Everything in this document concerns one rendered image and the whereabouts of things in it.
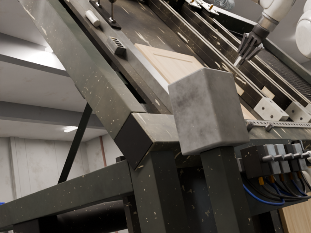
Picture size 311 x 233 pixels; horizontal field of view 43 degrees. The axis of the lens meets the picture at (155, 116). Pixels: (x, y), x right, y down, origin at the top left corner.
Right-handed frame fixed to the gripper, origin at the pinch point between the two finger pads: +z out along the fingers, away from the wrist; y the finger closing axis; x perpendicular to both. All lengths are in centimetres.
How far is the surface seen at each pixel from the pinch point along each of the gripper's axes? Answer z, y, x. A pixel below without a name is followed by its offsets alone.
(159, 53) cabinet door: 6.5, 5.7, 45.9
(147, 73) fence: 5, -14, 67
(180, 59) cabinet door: 6.6, 4.8, 33.4
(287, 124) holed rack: 2.9, -41.0, 7.3
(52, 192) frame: 48, -27, 92
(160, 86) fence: 5, -22, 67
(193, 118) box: -9, -55, 92
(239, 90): 6.4, -14.0, 7.9
